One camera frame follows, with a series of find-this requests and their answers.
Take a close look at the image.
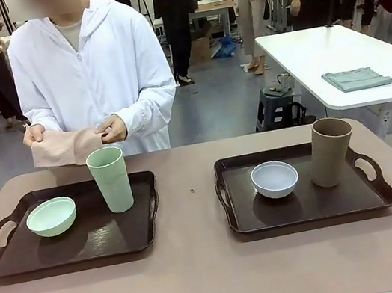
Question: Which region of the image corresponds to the person's right hand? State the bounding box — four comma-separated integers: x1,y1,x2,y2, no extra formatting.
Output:
21,123,48,149

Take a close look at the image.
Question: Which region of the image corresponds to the person's left hand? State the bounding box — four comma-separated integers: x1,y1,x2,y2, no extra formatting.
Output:
94,112,130,146

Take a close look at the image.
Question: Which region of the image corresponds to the beige cloth mat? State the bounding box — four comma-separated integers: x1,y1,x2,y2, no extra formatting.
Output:
28,119,114,175

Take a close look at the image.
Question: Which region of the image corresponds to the tall green cup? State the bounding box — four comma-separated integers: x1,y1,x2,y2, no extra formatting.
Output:
84,144,137,218

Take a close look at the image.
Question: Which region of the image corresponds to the green bowl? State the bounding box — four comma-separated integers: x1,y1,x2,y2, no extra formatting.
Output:
22,194,82,242

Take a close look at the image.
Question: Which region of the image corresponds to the blue-grey bowl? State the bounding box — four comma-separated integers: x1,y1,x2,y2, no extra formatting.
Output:
248,157,302,203

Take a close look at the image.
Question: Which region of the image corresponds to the tall brown cup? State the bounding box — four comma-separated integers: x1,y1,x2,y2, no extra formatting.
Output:
301,114,362,191

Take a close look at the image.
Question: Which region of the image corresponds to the teal cloth mat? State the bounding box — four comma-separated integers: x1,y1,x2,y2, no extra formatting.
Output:
321,61,392,97

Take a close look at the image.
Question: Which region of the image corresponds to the person's left forearm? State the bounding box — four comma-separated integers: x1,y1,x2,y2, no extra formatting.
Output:
113,80,183,142

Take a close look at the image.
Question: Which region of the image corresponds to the person's right forearm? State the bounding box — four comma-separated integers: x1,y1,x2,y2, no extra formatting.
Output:
19,99,55,134

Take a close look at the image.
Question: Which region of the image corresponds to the dark brown serving tray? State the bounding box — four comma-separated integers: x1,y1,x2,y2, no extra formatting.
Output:
210,128,392,247
0,168,169,280

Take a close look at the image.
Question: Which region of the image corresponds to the person's white hoodie torso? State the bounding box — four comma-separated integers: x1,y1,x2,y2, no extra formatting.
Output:
0,0,188,173

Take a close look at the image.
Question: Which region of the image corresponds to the cardboard box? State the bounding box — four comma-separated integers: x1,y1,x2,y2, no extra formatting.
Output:
185,24,219,65

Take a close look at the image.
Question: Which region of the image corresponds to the black coat person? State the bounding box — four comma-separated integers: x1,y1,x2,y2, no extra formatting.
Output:
150,0,210,90

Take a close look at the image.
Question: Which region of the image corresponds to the blue plastic bag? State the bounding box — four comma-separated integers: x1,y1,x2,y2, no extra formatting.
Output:
209,34,242,61

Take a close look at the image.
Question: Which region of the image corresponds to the black plastic step stool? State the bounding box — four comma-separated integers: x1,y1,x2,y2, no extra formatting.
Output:
248,81,305,133

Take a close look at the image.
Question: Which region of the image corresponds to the silver metal jug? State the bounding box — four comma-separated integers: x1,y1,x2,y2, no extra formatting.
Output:
276,70,296,96

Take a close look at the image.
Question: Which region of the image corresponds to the beige trousers person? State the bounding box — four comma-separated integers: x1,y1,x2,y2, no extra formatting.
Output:
233,0,303,78

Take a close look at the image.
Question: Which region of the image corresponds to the white side table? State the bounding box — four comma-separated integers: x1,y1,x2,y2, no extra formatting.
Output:
254,13,392,158

